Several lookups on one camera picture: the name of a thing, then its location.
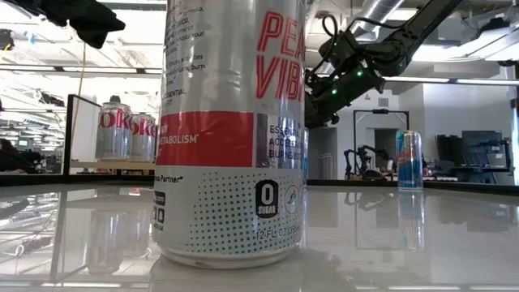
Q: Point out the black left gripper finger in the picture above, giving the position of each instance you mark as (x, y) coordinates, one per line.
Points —
(89, 20)

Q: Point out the blue silver Red Bull can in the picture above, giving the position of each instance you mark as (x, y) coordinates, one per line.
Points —
(306, 162)
(409, 162)

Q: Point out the silver red Celsius can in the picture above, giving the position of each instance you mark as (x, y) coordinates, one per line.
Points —
(227, 121)

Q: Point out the silver Diet Coke can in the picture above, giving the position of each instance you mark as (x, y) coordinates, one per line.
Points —
(144, 140)
(113, 134)

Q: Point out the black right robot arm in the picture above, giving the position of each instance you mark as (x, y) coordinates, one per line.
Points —
(405, 36)

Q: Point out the wooden shelf board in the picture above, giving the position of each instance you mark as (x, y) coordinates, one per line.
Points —
(105, 165)

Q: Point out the black background robot arms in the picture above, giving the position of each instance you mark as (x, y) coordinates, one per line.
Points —
(363, 158)

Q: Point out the ceiling light strip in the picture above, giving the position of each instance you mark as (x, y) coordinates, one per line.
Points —
(425, 79)

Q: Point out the person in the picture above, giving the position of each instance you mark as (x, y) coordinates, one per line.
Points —
(12, 160)

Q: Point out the dark monitor desk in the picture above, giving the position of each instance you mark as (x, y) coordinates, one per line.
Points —
(478, 146)

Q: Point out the black background rig frame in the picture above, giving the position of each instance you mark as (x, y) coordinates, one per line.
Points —
(354, 142)

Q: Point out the black metal shelf frame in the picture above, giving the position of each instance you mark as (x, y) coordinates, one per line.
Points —
(67, 134)

